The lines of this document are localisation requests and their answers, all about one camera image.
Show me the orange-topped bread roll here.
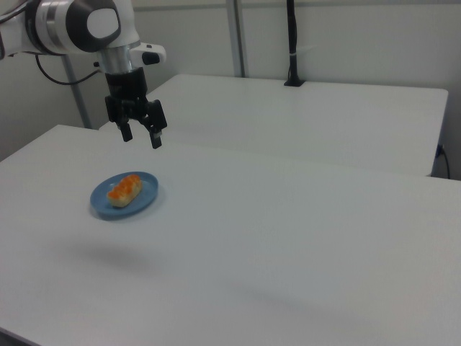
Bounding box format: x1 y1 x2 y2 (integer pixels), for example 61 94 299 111
107 174 143 209

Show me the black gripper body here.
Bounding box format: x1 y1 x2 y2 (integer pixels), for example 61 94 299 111
104 66 160 125

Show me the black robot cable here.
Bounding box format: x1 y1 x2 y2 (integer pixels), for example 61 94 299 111
35 56 102 86

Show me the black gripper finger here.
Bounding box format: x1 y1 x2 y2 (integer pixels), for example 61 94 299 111
140 99 169 150
117 120 134 143

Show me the black cable with blue plug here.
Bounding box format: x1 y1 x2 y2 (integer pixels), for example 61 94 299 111
434 144 452 180

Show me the blue oval plate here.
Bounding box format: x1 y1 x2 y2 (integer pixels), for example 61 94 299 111
89 170 160 221

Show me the grey wall frame post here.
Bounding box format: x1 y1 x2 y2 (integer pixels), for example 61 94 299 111
63 54 92 129
225 0 249 78

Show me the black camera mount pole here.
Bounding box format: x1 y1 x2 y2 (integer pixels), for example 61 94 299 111
283 0 306 87

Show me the white rear table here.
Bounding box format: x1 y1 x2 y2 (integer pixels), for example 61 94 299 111
99 74 449 177

